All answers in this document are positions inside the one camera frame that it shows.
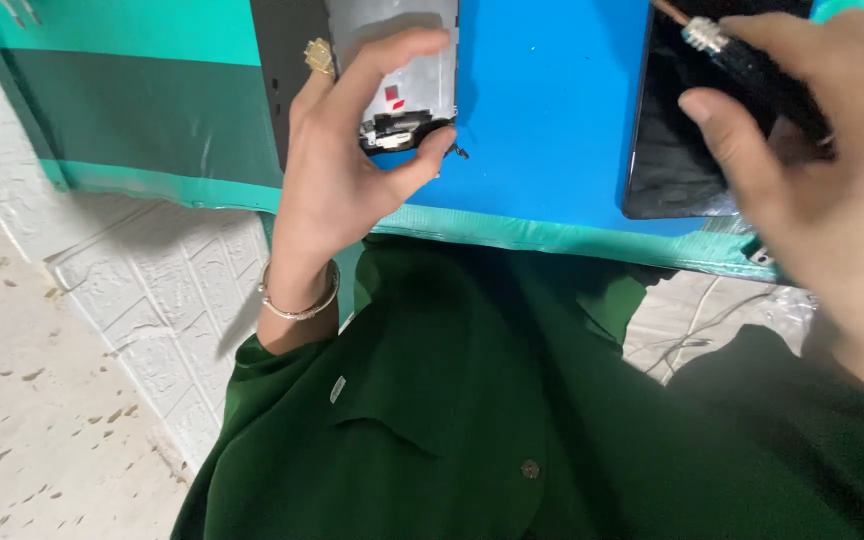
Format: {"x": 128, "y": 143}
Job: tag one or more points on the clear plastic bag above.
{"x": 788, "y": 307}

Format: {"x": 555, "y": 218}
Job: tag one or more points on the blue work mat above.
{"x": 552, "y": 112}

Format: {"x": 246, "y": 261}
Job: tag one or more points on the person's right hand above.
{"x": 844, "y": 225}

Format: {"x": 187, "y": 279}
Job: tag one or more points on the dark grey flat panel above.
{"x": 282, "y": 52}

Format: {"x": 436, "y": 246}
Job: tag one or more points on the person's left hand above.
{"x": 327, "y": 180}

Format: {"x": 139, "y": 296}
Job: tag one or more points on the metal tweezers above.
{"x": 18, "y": 10}

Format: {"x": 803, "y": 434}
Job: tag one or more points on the person's green shirt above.
{"x": 477, "y": 412}

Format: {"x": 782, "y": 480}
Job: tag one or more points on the black phone screen panel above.
{"x": 664, "y": 150}

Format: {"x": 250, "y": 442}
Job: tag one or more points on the silver phone frame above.
{"x": 421, "y": 82}

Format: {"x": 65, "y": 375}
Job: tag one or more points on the small black phone part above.
{"x": 461, "y": 152}

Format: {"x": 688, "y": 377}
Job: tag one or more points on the thin metal bangle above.
{"x": 304, "y": 311}

